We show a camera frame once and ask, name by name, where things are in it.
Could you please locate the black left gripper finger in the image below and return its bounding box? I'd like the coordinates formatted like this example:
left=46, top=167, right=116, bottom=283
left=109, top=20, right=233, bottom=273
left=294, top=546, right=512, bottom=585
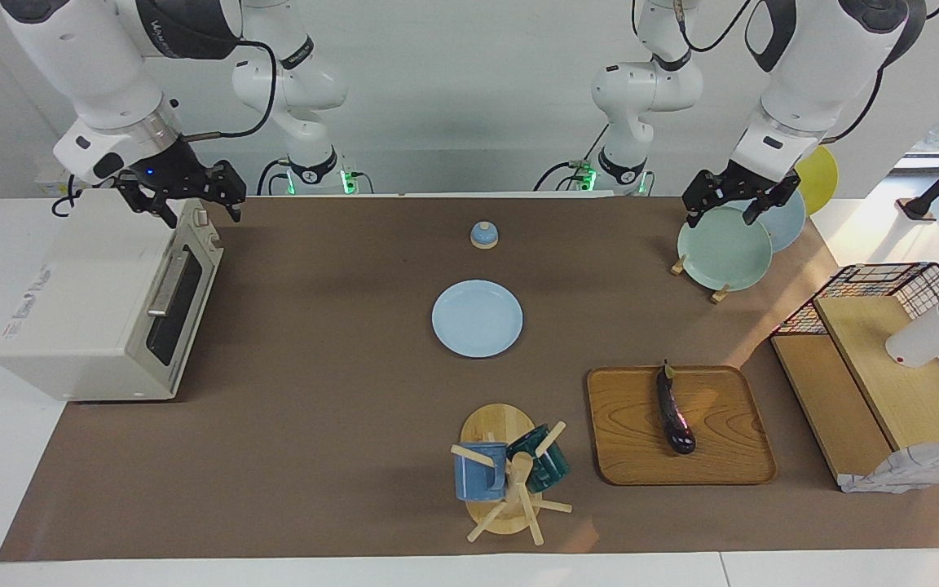
left=743, top=181, right=801, bottom=227
left=684, top=171, right=723, bottom=229

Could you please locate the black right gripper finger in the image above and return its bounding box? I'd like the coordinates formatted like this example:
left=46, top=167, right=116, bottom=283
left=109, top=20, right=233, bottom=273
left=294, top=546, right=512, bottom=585
left=129, top=186, right=179, bottom=229
left=210, top=161, right=247, bottom=223

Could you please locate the cream toaster oven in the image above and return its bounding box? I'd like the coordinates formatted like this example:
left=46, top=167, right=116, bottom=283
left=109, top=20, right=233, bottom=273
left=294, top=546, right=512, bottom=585
left=0, top=189, right=224, bottom=403

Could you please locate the dark purple eggplant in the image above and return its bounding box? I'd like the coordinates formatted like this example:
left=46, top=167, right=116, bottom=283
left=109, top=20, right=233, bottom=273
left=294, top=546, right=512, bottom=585
left=656, top=360, right=697, bottom=456

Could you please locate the light blue racked plate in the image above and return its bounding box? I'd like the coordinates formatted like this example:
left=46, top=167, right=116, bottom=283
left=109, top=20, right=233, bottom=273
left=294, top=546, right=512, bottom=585
left=751, top=189, right=807, bottom=254

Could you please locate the yellow plate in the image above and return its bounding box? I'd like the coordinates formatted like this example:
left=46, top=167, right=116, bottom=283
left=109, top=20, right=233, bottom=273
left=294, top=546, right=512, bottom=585
left=794, top=145, right=840, bottom=216

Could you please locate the pale green plate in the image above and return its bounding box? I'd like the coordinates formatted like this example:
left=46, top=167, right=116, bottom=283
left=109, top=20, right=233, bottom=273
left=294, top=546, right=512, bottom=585
left=677, top=204, right=774, bottom=292

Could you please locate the wooden plate rack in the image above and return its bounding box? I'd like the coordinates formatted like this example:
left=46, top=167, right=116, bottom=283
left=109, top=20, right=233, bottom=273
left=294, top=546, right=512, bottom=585
left=670, top=254, right=731, bottom=304

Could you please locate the white tumbler cup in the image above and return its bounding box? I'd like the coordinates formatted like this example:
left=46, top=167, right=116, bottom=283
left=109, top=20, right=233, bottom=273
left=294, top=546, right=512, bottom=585
left=884, top=277, right=939, bottom=369

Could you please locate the wooden shelf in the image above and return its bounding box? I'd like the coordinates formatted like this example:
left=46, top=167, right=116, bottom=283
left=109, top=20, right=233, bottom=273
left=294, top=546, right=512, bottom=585
left=769, top=295, right=939, bottom=490

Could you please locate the brown table mat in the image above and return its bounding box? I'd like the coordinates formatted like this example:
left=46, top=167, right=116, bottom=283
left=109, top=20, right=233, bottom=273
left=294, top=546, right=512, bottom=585
left=0, top=194, right=939, bottom=563

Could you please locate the wooden serving tray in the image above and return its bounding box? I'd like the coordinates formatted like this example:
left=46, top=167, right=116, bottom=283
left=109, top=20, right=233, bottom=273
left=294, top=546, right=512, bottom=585
left=586, top=365, right=778, bottom=487

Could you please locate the white patterned cloth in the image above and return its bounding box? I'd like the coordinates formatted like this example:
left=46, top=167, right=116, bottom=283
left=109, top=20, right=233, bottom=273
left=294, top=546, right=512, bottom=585
left=839, top=439, right=939, bottom=495

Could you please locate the wooden mug tree stand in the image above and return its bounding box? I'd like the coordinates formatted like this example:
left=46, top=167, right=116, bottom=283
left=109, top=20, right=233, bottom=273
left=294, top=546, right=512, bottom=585
left=450, top=403, right=574, bottom=546

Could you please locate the dark green mug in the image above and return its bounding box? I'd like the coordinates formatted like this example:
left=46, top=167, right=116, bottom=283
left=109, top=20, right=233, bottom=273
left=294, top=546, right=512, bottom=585
left=506, top=423, right=571, bottom=494

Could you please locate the blue mug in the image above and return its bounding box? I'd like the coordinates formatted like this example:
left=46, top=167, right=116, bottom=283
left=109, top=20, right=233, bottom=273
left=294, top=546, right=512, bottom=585
left=453, top=442, right=509, bottom=502

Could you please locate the black base cable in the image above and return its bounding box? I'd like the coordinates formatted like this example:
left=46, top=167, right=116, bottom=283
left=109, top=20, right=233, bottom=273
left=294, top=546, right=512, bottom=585
left=533, top=122, right=611, bottom=193
left=255, top=157, right=293, bottom=196

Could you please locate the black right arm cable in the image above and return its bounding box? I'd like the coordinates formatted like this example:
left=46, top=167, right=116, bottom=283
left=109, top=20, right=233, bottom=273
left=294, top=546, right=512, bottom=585
left=180, top=39, right=279, bottom=141

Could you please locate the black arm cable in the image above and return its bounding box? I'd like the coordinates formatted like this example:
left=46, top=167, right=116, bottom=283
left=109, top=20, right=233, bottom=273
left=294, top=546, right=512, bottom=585
left=822, top=69, right=886, bottom=146
left=180, top=39, right=279, bottom=141

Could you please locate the black wire basket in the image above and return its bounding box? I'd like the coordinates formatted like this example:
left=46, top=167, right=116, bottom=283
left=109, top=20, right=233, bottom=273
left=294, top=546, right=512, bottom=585
left=771, top=262, right=939, bottom=430

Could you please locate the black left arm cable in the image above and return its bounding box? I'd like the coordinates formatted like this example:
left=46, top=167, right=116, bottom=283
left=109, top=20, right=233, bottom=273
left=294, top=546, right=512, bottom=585
left=822, top=69, right=886, bottom=146

